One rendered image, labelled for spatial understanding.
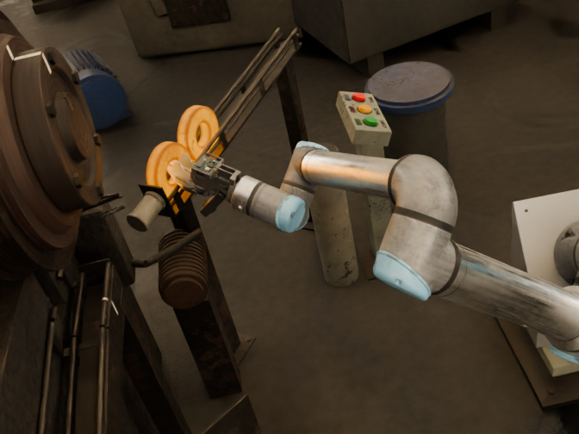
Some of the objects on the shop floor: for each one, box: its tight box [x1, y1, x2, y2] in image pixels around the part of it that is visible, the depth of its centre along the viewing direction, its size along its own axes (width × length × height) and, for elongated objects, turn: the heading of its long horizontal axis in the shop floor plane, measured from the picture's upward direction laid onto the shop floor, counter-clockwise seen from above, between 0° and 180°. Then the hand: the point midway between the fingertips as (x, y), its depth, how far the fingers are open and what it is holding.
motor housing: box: [159, 228, 242, 399], centre depth 197 cm, size 13×22×54 cm, turn 21°
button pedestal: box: [336, 91, 392, 281], centre depth 222 cm, size 16×24×62 cm, turn 21°
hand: (170, 168), depth 178 cm, fingers closed
